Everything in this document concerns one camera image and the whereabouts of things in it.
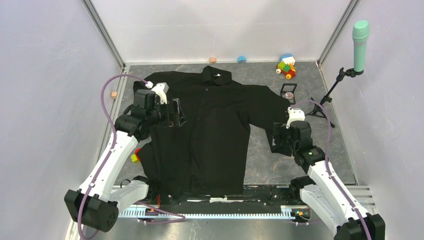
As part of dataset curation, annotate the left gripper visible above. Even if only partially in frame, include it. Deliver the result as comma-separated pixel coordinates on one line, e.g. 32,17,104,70
147,98,187,128

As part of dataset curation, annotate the black shirt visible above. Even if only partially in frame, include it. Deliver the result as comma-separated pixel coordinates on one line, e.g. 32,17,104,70
138,66,290,196

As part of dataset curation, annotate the round silver brooch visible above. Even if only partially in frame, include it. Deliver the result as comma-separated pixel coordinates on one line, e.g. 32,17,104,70
284,92,294,100

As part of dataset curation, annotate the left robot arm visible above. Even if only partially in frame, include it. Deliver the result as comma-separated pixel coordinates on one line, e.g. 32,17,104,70
64,88,187,233

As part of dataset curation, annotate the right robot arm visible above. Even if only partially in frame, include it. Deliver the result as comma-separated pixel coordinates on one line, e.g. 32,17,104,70
271,120,386,240

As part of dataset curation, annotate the black brooch display box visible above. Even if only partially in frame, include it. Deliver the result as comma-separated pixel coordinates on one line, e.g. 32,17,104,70
280,83,298,105

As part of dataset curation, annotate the black tripod microphone stand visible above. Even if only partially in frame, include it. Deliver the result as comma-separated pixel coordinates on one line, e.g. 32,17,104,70
306,67,364,120

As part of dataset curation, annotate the colourful toy pile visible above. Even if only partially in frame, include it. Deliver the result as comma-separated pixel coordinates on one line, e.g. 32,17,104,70
130,148,141,164

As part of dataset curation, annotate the wooden cube at left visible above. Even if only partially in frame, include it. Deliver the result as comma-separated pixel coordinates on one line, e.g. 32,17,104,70
110,91,118,100

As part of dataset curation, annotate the colourful toy block car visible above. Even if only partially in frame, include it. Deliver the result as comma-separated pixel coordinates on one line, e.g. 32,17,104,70
275,54,296,80

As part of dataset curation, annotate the blue cap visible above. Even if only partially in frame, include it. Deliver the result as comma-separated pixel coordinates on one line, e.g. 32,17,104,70
237,55,247,64

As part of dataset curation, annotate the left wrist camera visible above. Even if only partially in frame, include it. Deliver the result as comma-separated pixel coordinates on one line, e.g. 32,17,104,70
151,82,169,105

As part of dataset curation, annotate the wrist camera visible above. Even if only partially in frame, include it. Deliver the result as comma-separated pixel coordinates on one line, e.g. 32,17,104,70
151,82,169,105
285,107,306,129

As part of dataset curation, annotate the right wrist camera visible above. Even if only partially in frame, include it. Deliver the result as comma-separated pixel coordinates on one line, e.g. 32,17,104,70
285,107,306,129

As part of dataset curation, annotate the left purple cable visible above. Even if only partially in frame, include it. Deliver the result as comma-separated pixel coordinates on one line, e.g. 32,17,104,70
76,74,187,240

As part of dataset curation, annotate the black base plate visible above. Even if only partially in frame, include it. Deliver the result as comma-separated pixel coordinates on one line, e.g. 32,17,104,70
142,184,311,214

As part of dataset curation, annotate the white toothed rail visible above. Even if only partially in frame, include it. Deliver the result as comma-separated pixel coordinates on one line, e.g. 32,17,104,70
118,206,295,220

